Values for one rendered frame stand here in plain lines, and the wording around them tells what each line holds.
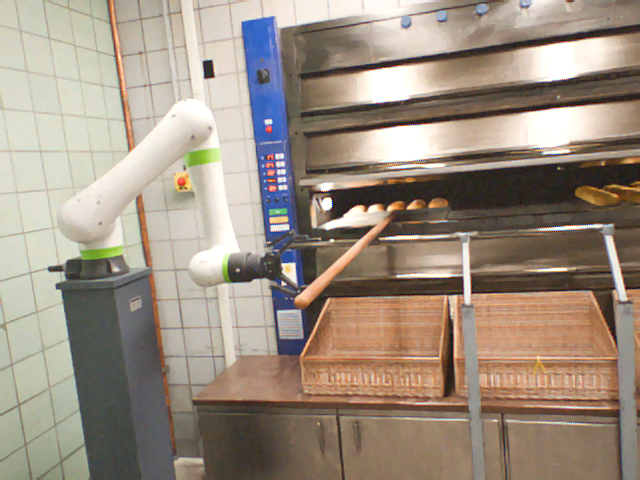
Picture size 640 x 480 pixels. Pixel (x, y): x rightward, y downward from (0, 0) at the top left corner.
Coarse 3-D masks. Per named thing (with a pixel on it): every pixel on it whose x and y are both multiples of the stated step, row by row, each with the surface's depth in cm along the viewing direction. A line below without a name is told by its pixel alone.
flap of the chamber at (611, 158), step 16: (512, 160) 224; (528, 160) 223; (544, 160) 221; (560, 160) 219; (576, 160) 218; (592, 160) 218; (608, 160) 220; (624, 160) 222; (352, 176) 241; (368, 176) 240; (384, 176) 238; (400, 176) 236; (416, 176) 237; (432, 176) 239; (448, 176) 241; (464, 176) 243; (480, 176) 244
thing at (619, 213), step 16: (624, 208) 232; (400, 224) 254; (416, 224) 252; (432, 224) 250; (448, 224) 248; (464, 224) 247; (480, 224) 245; (496, 224) 243; (512, 224) 242; (528, 224) 240
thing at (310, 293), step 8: (392, 216) 268; (384, 224) 241; (368, 232) 212; (376, 232) 218; (360, 240) 195; (368, 240) 200; (352, 248) 179; (360, 248) 184; (344, 256) 166; (352, 256) 171; (336, 264) 154; (344, 264) 159; (328, 272) 145; (336, 272) 149; (320, 280) 136; (328, 280) 140; (312, 288) 128; (320, 288) 132; (304, 296) 122; (312, 296) 125; (296, 304) 121; (304, 304) 121
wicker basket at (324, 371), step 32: (320, 320) 249; (352, 320) 260; (416, 320) 252; (448, 320) 248; (320, 352) 247; (352, 352) 259; (384, 352) 255; (416, 352) 251; (448, 352) 243; (320, 384) 222; (352, 384) 218; (384, 384) 215; (416, 384) 211
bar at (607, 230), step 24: (336, 240) 224; (384, 240) 219; (408, 240) 216; (432, 240) 214; (624, 312) 180; (624, 336) 181; (624, 360) 182; (624, 384) 183; (480, 408) 196; (624, 408) 184; (480, 432) 198; (624, 432) 185; (480, 456) 199; (624, 456) 187
